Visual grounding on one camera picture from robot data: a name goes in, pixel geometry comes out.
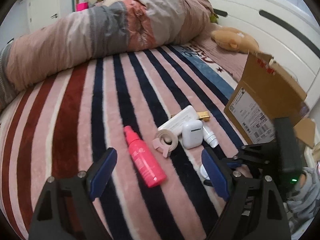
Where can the beige tape dispenser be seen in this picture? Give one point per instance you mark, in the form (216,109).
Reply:
(165,142)

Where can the green plush toy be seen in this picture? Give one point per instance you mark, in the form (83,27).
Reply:
(214,18)

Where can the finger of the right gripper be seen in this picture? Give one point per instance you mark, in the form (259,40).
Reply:
(233,163)

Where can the white rectangular power bank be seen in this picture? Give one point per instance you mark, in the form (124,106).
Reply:
(176,123)

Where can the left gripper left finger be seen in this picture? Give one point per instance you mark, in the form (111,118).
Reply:
(65,207)

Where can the white bed headboard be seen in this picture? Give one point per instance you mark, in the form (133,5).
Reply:
(282,30)

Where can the white door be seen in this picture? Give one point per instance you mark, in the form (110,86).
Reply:
(42,13)

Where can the person's hand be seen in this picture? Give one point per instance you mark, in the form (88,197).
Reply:
(302,179)

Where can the brown plush toy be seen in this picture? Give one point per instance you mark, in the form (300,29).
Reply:
(232,39)

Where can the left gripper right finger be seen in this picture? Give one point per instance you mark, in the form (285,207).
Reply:
(254,208)

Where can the rolled pink grey duvet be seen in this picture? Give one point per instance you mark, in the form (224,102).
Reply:
(122,26)

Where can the magenta box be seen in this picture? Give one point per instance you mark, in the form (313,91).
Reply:
(82,6)

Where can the pink spray bottle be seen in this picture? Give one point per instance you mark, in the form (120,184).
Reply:
(144,160)

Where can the brown cardboard box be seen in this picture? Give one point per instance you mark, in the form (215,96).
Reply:
(265,91)

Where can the blue white contact lens case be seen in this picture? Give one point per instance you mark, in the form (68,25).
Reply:
(204,174)

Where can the small white pump bottle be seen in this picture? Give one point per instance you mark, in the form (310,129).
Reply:
(209,137)

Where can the white earbuds case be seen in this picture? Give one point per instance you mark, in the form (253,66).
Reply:
(192,134)

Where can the pink ribbed pillow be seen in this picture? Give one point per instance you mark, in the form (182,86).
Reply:
(232,62)

